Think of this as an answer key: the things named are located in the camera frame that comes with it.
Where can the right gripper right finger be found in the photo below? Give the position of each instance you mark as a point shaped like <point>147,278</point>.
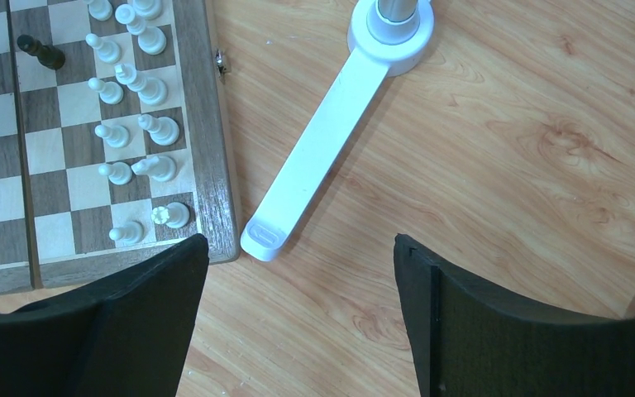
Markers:
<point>472,337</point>

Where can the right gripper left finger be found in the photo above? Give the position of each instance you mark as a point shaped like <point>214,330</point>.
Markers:
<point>127,334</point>

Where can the wooden folding chess board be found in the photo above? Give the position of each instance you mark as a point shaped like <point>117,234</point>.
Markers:
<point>56,210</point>

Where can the white chess pawn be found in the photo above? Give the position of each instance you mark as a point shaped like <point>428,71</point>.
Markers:
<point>116,136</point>
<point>130,232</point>
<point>118,173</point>
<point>108,51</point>
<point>100,10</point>
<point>109,92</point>

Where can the white chess rook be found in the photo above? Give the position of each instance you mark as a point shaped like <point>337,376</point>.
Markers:
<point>174,215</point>

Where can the white chess knight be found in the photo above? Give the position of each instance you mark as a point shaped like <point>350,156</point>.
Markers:
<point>161,168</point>

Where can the dark chess piece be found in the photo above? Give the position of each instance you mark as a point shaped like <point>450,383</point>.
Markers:
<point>47,55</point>

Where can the metal board clasp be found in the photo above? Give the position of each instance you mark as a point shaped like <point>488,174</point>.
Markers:
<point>223,64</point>

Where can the white chess queen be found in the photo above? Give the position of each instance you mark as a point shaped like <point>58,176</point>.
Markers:
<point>151,39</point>

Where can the white stand base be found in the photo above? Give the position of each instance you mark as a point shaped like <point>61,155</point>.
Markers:
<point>378,49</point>

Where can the grey metal stand pole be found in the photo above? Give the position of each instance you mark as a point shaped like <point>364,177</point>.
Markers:
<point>397,10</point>

